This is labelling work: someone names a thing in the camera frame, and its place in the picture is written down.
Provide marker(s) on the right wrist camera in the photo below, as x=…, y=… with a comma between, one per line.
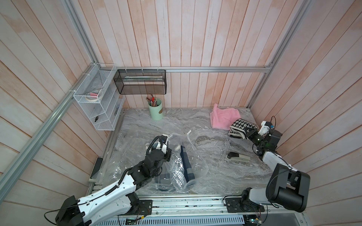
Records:
x=265, y=127

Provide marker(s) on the dark blue folded blanket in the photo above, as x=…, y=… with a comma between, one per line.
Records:
x=177, y=174

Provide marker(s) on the pink fleece blanket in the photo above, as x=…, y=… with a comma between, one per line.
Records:
x=223, y=118

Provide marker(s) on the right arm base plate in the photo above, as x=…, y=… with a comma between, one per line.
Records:
x=240, y=205

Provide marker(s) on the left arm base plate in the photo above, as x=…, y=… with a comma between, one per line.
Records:
x=141, y=207

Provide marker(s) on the grey black stapler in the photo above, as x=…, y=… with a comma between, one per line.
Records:
x=233, y=156

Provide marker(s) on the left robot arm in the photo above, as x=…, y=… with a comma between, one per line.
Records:
x=116, y=199

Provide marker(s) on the mint green pencil cup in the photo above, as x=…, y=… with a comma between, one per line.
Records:
x=157, y=112

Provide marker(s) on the black mesh wall basket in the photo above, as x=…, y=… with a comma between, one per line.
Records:
x=140, y=81

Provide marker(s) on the white wire mesh shelf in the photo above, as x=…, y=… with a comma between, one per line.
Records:
x=99, y=78

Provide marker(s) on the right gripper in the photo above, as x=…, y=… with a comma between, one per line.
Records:
x=250, y=135

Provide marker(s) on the tape roll on shelf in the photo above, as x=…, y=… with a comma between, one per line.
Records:
x=93, y=97

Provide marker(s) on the aluminium frame rail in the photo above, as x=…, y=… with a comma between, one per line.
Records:
x=200, y=69

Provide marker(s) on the clear plastic vacuum bag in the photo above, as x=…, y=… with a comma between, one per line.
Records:
x=131, y=148

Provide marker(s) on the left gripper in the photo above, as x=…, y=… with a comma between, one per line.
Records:
x=168, y=154

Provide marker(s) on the black white houndstooth knit blanket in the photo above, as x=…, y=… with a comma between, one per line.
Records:
x=240, y=128

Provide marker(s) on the coloured pencils in cup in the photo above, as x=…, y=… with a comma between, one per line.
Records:
x=152, y=100

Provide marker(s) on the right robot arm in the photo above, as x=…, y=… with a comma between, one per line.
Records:
x=287, y=187

